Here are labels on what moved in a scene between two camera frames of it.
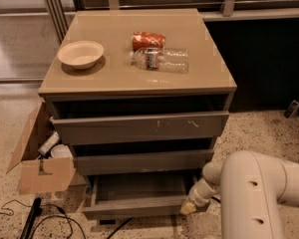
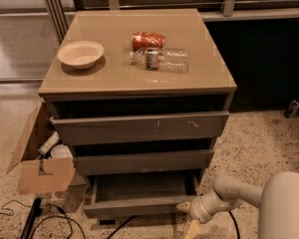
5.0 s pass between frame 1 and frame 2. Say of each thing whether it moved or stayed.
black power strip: stayed
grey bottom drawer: stayed
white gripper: moved
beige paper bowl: stayed
